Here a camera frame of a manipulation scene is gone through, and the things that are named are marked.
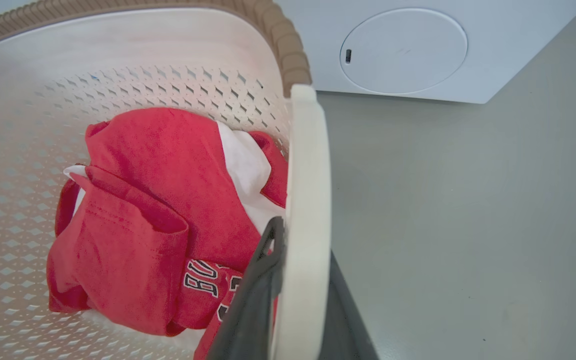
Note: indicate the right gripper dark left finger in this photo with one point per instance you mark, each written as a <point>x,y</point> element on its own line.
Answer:
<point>253,300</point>

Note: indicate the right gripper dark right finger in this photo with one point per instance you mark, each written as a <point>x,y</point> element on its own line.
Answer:
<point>343,325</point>

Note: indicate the white perforated laundry basket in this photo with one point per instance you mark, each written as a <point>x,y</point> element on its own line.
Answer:
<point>118,55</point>

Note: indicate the red and white jersey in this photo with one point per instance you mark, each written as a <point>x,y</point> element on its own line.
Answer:
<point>168,200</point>

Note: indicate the white front-load washing machine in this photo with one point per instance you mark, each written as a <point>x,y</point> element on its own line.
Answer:
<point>308,45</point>

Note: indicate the round white filter cover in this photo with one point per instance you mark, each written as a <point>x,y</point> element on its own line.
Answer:
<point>403,50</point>

